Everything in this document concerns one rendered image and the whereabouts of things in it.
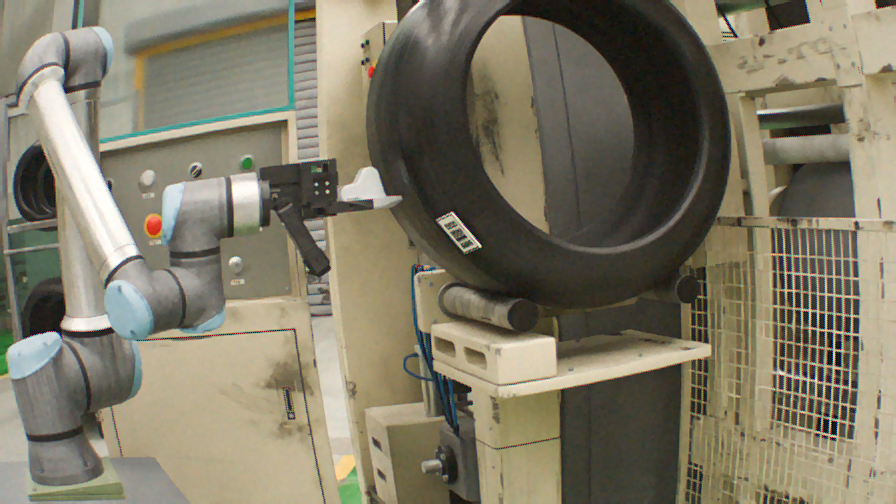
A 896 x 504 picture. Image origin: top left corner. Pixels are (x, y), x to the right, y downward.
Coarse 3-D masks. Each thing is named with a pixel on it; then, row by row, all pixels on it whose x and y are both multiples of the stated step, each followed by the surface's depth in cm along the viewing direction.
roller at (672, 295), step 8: (664, 280) 176; (672, 280) 173; (680, 280) 170; (688, 280) 170; (696, 280) 171; (656, 288) 178; (664, 288) 175; (672, 288) 172; (680, 288) 170; (688, 288) 170; (696, 288) 171; (640, 296) 187; (648, 296) 183; (656, 296) 179; (664, 296) 176; (672, 296) 173; (680, 296) 170; (688, 296) 170; (696, 296) 171
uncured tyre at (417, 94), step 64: (448, 0) 161; (512, 0) 160; (576, 0) 191; (640, 0) 166; (384, 64) 171; (448, 64) 158; (640, 64) 196; (704, 64) 170; (384, 128) 167; (448, 128) 158; (640, 128) 196; (704, 128) 170; (448, 192) 160; (640, 192) 196; (704, 192) 170; (448, 256) 169; (512, 256) 162; (576, 256) 164; (640, 256) 167
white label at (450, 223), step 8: (448, 216) 160; (440, 224) 162; (448, 224) 161; (456, 224) 160; (448, 232) 162; (456, 232) 161; (464, 232) 160; (456, 240) 162; (464, 240) 161; (472, 240) 160; (464, 248) 162; (472, 248) 161
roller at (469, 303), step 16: (464, 288) 190; (448, 304) 192; (464, 304) 183; (480, 304) 176; (496, 304) 169; (512, 304) 163; (528, 304) 163; (480, 320) 179; (496, 320) 169; (512, 320) 163; (528, 320) 163
